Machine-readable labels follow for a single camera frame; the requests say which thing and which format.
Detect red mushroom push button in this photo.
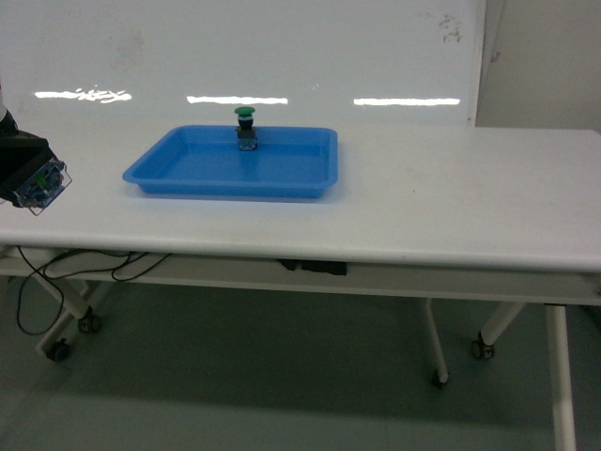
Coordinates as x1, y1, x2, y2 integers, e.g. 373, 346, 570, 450
11, 159, 72, 216

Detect black cable under table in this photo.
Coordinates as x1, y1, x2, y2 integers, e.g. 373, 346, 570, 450
15, 245, 173, 335

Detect blue plastic tray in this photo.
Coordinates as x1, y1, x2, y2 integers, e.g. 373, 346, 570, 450
123, 125, 338, 199

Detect white glossy backboard panel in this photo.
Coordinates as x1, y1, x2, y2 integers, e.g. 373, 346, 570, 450
1, 1, 485, 126

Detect white folding table frame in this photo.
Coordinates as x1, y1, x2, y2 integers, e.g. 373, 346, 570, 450
0, 243, 601, 451

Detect black power strip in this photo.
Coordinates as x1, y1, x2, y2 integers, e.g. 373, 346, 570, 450
278, 258, 347, 276

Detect green mushroom push button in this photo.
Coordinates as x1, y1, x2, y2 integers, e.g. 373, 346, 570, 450
235, 106, 258, 151

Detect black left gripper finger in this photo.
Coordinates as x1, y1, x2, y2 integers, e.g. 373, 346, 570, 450
1, 132, 55, 197

